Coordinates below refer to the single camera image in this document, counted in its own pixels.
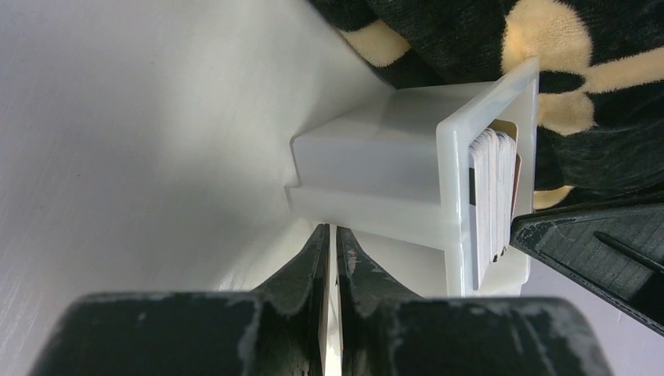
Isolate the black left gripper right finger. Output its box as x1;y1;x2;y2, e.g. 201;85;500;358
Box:
336;227;612;375

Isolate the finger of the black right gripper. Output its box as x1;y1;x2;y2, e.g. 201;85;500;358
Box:
511;199;663;334

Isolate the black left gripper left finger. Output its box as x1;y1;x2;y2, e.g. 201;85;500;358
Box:
31;224;330;375

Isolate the white plastic card tray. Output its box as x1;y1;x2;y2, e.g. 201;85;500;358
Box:
288;58;540;297

